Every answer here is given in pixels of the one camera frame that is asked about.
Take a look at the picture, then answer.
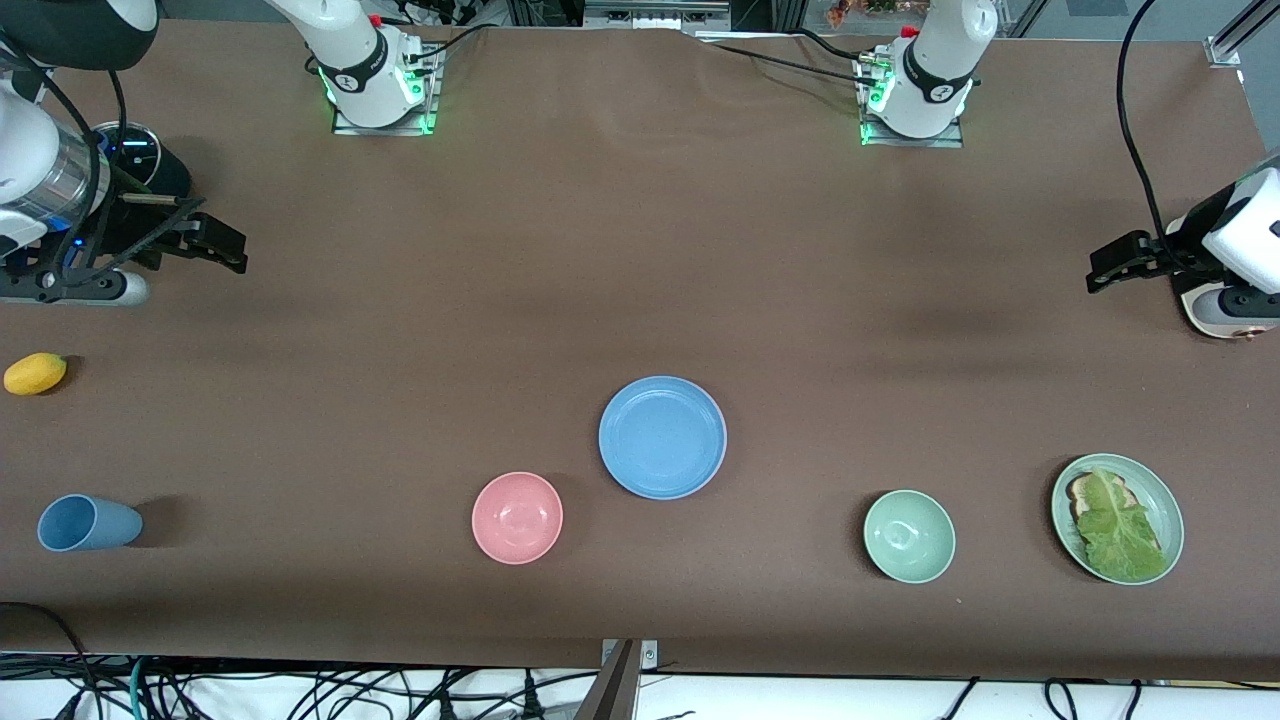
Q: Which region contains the grey metal box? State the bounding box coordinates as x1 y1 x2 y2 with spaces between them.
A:
583 0 733 33

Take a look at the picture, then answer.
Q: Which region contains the small green bowl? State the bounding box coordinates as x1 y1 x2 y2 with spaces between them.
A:
863 488 957 585

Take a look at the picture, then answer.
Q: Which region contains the green lettuce leaf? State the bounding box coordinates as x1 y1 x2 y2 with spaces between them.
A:
1075 466 1169 583

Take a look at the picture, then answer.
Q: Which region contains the small pink bowl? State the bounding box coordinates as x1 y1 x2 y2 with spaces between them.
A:
471 471 564 566

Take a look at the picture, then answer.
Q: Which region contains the aluminium frame rail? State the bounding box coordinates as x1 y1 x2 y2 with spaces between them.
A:
1205 0 1280 69

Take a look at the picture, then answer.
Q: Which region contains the brown table cloth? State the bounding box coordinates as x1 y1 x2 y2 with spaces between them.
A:
0 20 1280 681

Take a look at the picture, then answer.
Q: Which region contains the blue plastic cup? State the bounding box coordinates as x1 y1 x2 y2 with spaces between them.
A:
37 494 144 553

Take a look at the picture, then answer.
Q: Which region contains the yellow lemon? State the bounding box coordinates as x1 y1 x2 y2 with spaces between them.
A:
3 352 69 397

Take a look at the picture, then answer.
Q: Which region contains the blue plastic plate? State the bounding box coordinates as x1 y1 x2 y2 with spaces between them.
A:
598 375 728 501

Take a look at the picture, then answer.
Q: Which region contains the toasted bread slice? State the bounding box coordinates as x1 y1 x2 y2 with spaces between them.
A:
1066 472 1131 521

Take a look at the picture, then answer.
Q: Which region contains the dark metal pole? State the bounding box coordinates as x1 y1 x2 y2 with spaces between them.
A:
573 640 642 720

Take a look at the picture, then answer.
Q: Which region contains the green plastic plate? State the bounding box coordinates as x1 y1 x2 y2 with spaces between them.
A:
1050 453 1186 587

